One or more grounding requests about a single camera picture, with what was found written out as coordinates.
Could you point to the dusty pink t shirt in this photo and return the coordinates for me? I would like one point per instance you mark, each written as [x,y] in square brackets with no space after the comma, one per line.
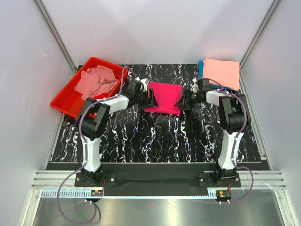
[96,81]

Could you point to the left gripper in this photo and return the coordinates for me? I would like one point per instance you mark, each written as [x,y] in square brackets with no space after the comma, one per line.
[151,102]

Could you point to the right aluminium frame post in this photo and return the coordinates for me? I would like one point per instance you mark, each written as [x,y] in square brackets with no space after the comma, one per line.
[263,25]

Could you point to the black marble table mat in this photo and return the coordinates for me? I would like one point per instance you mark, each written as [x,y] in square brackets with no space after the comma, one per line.
[135,136]

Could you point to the aluminium rail profile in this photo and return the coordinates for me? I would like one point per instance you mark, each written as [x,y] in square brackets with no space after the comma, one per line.
[49,178]

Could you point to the white slotted cable duct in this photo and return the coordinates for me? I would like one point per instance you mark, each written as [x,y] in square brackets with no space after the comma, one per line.
[193,193]

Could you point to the magenta t shirt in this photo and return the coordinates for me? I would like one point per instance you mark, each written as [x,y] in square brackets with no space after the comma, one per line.
[166,95]

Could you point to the red plastic bin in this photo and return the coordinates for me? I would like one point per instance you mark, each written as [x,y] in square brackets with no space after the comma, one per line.
[68,100]

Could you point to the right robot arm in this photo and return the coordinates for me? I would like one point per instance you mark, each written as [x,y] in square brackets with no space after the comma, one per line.
[234,117]

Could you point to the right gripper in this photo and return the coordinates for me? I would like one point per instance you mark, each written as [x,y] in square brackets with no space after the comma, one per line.
[181,102]

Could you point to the aluminium frame post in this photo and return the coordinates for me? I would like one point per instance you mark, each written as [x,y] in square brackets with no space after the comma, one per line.
[55,34]
[263,25]

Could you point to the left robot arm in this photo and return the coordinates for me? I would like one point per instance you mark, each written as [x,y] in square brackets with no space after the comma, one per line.
[92,121]

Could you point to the folded salmon t shirt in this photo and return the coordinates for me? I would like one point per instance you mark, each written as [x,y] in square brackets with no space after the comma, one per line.
[219,72]

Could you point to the left aluminium frame post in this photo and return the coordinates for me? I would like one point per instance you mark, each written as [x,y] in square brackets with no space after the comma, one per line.
[55,34]

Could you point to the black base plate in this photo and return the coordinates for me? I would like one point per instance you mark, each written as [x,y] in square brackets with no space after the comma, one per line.
[122,176]

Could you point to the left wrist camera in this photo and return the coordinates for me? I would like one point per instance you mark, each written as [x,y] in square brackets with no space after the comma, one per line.
[144,84]

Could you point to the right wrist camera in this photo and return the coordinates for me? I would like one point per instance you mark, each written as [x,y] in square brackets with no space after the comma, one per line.
[194,86]

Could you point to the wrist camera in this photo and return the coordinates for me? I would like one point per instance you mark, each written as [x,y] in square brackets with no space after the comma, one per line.
[194,86]
[144,84]

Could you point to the folded blue t shirt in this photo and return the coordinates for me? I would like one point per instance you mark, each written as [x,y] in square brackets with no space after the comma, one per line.
[215,85]

